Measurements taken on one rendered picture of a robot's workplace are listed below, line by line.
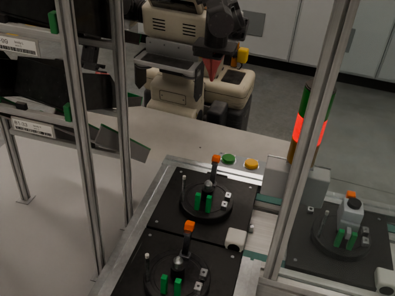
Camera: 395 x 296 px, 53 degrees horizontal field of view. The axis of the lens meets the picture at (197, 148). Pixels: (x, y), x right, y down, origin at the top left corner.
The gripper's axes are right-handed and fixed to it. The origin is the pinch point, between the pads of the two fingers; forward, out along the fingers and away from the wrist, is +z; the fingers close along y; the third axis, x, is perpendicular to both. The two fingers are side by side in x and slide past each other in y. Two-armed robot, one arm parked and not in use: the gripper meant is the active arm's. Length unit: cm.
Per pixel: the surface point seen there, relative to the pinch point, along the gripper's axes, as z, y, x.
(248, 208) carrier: 26.7, 16.3, -16.2
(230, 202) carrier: 24.7, 11.6, -17.8
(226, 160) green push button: 26.1, 6.4, 1.1
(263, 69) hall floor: 118, -8, 278
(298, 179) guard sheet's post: -0.5, 24.7, -34.9
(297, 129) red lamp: -9.4, 22.5, -32.7
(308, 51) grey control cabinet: 92, 30, 279
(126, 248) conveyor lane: 28.8, -8.8, -37.0
